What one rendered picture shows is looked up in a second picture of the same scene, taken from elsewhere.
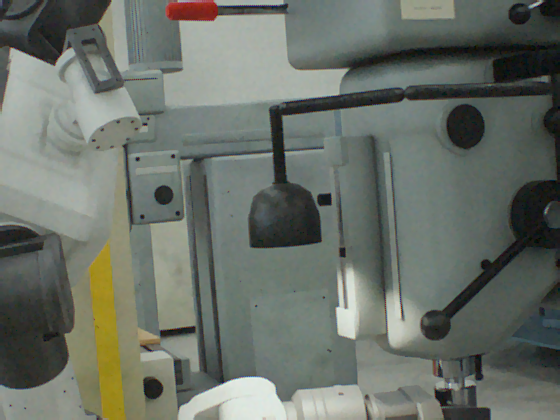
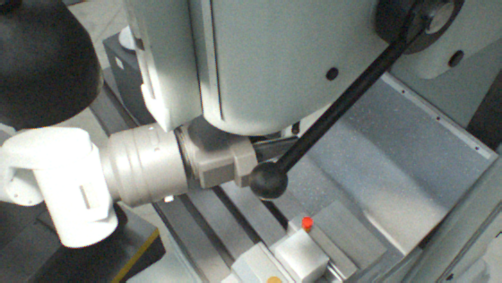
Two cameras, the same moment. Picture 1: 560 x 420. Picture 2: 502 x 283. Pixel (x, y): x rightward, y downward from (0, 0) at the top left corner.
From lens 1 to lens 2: 0.82 m
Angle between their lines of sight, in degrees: 50
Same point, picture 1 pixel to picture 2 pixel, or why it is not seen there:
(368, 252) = (175, 46)
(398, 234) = (218, 40)
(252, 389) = (62, 159)
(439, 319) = (276, 188)
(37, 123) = not seen: outside the picture
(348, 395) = (165, 151)
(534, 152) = not seen: outside the picture
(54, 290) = not seen: outside the picture
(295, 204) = (38, 65)
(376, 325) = (190, 113)
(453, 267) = (292, 88)
